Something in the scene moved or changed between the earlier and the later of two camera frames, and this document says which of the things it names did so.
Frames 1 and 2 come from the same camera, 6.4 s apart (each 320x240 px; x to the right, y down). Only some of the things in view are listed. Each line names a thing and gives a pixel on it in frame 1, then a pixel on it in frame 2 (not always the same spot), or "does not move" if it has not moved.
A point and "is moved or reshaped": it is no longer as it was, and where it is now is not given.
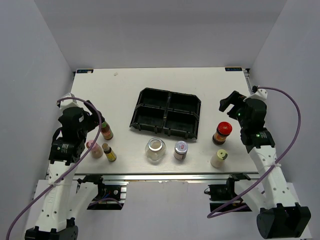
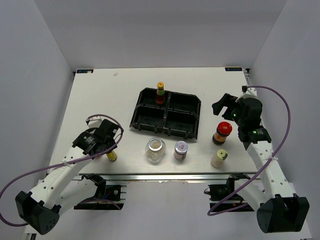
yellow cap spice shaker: [218, 160] does not move
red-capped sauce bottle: [106, 131] is moved or reshaped
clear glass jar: [155, 149] does not move
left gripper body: [91, 121] to [111, 143]
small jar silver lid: [180, 150] does not move
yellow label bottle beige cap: [108, 151] does not move
